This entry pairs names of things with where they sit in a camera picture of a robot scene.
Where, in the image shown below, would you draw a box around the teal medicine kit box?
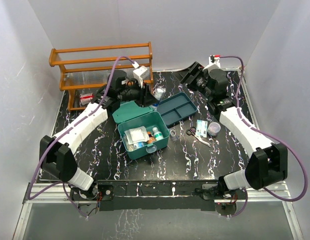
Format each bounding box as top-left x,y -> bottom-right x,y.
112,101 -> 170,160

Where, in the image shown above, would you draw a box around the brown bottle orange cap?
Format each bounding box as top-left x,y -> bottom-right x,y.
147,132 -> 156,144

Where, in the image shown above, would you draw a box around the blue-grey divided tray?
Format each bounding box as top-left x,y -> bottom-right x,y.
156,92 -> 197,128

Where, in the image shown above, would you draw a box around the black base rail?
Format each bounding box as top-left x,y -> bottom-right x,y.
94,179 -> 248,212

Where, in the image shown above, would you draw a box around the white bottle green label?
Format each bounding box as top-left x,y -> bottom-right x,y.
152,127 -> 164,141

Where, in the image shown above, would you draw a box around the clear round container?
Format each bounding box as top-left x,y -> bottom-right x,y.
207,122 -> 221,137

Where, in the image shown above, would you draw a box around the red-white medicine box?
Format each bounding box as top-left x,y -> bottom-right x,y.
79,93 -> 94,106

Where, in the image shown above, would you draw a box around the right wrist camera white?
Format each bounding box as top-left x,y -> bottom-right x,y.
204,54 -> 221,72

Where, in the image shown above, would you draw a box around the wooden orange shelf rack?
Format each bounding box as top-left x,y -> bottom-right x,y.
48,41 -> 154,112

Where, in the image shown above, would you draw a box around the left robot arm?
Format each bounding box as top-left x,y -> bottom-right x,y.
39,66 -> 157,200

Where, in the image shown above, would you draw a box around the bag of blue-white packets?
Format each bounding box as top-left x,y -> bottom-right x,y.
127,142 -> 147,152

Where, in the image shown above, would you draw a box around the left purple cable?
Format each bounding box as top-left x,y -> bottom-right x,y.
26,56 -> 140,200

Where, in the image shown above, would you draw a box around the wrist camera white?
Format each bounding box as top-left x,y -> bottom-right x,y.
132,61 -> 149,89
204,54 -> 221,72

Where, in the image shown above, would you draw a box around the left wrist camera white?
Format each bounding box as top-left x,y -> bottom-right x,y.
132,61 -> 149,89

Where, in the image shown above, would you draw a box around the white gauze pad packet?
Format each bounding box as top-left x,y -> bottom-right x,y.
124,126 -> 149,144

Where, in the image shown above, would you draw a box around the white-blue ointment tube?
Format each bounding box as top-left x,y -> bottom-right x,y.
151,86 -> 166,111

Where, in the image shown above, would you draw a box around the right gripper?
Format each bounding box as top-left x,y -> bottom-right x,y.
172,62 -> 213,101

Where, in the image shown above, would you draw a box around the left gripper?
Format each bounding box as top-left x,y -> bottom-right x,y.
118,79 -> 158,108

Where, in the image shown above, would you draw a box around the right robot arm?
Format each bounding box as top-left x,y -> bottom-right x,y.
176,62 -> 288,199

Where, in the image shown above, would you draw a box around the black scissors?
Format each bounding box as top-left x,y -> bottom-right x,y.
186,126 -> 196,136

